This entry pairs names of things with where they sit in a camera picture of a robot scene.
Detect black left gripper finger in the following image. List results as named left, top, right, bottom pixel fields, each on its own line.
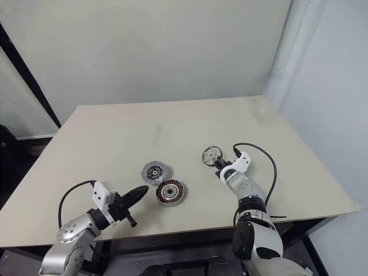
left=125, top=190, right=148, bottom=209
left=122, top=185, right=150, bottom=202

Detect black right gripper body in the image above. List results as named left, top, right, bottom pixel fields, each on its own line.
left=214, top=161, right=235, bottom=177

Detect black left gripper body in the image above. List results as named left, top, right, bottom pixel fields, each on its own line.
left=108, top=192, right=139, bottom=228

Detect silver spoked rotor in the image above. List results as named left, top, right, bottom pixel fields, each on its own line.
left=201, top=145, right=223, bottom=167

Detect round grey motor lid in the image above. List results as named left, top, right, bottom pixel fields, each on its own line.
left=140, top=160, right=175, bottom=186

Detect round motor housing copper windings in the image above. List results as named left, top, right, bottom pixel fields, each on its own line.
left=155, top=178, right=188, bottom=207

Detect dark rounded shape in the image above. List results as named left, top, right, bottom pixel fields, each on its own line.
left=143, top=263, right=171, bottom=276
left=208, top=254, right=231, bottom=276

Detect white baseboard strip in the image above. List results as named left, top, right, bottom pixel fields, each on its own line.
left=17, top=132, right=57, bottom=141

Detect black bulky floor object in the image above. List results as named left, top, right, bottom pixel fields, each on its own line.
left=0, top=124, right=18, bottom=152

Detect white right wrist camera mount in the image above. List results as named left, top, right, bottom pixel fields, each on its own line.
left=220, top=151, right=251, bottom=181

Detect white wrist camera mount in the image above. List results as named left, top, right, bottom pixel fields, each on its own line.
left=91, top=181, right=118, bottom=227
left=220, top=151, right=251, bottom=181

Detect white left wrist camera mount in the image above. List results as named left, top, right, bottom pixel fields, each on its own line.
left=91, top=181, right=118, bottom=227

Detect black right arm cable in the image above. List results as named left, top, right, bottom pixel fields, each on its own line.
left=232, top=143, right=278, bottom=206

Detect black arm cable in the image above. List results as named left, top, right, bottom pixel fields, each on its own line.
left=232, top=143, right=278, bottom=206
left=57, top=179, right=96, bottom=229

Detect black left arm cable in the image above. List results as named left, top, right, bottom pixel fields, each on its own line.
left=57, top=179, right=96, bottom=229

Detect black table frame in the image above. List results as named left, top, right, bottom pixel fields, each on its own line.
left=0, top=216, right=340, bottom=276

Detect black diagonal frame post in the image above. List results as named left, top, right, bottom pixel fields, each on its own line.
left=0, top=21, right=62, bottom=129

